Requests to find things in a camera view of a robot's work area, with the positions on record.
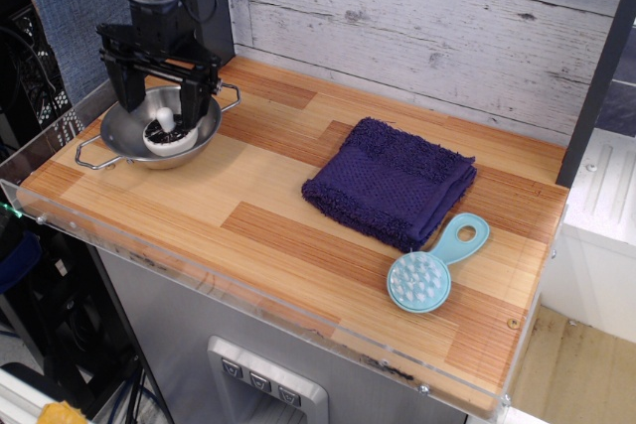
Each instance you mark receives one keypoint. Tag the silver dispenser button panel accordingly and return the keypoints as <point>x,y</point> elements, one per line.
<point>263,384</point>

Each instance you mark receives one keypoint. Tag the light blue round brush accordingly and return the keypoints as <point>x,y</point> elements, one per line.
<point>420,281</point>

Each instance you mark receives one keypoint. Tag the dark right vertical post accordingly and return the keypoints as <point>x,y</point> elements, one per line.
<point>609,59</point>

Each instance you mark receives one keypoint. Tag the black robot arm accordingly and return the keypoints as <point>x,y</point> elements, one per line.
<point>163,41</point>

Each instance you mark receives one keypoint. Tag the black plastic crate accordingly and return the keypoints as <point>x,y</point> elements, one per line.
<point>33,95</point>

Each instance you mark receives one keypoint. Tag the dark left vertical post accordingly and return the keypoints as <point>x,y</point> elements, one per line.
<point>215,33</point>

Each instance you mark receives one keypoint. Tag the clear acrylic table guard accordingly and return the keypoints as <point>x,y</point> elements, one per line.
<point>222,258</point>

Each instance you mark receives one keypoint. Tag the dark vertical post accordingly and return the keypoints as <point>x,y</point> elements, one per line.
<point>609,59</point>
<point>215,33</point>

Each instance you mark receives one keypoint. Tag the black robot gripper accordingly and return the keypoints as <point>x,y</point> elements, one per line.
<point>160,41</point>

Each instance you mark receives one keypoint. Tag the purple folded cloth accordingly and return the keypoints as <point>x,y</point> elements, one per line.
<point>391,185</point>

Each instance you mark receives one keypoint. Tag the white toy mushroom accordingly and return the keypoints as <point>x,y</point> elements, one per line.
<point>165,136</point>

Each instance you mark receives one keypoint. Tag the steel bowl with handles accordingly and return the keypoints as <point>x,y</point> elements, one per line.
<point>121,131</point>

